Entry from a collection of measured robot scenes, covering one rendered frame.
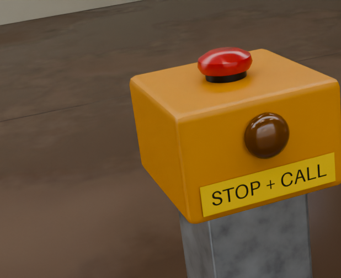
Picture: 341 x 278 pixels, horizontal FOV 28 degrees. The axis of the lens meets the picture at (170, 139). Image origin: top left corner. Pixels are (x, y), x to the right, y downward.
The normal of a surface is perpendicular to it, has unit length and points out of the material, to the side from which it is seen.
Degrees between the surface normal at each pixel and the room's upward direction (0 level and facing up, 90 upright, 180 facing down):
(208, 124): 90
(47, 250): 0
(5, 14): 90
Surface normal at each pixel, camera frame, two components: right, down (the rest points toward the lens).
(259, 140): -0.09, 0.29
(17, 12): 0.26, 0.32
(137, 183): -0.13, -0.93
